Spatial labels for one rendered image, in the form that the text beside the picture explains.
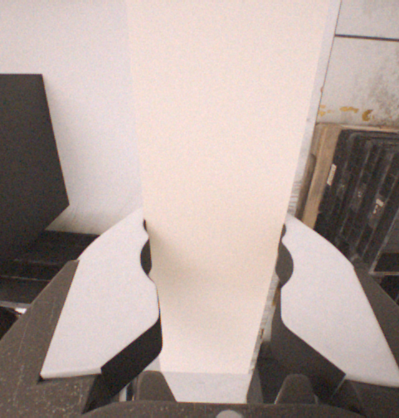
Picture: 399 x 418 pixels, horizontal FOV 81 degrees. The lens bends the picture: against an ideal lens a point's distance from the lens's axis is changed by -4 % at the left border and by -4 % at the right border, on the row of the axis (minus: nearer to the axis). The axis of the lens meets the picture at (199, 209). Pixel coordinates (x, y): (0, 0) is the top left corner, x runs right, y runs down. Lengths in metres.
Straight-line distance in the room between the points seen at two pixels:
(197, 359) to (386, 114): 1.40
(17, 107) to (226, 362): 0.47
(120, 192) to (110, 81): 0.23
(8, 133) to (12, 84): 0.08
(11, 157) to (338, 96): 1.24
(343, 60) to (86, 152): 1.12
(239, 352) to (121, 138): 0.45
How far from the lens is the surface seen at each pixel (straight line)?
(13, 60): 0.61
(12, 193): 0.49
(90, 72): 0.54
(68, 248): 0.64
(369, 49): 1.39
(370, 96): 1.42
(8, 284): 0.59
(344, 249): 1.13
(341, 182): 1.14
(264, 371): 2.12
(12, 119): 0.50
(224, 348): 0.18
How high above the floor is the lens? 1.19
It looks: 61 degrees down
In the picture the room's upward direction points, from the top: 177 degrees counter-clockwise
